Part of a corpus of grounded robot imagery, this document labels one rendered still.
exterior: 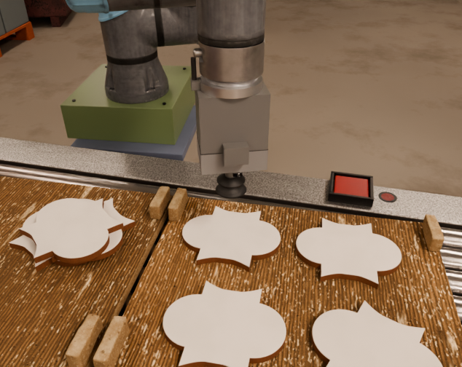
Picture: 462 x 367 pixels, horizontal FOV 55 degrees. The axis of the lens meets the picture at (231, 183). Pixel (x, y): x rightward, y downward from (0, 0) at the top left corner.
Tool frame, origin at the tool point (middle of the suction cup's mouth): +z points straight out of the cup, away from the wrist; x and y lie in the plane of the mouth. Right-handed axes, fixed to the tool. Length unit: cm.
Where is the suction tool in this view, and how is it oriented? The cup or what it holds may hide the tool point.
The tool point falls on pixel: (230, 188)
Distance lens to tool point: 61.7
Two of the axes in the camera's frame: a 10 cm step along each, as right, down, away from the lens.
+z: 0.0, 8.3, 5.6
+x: -1.5, -5.5, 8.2
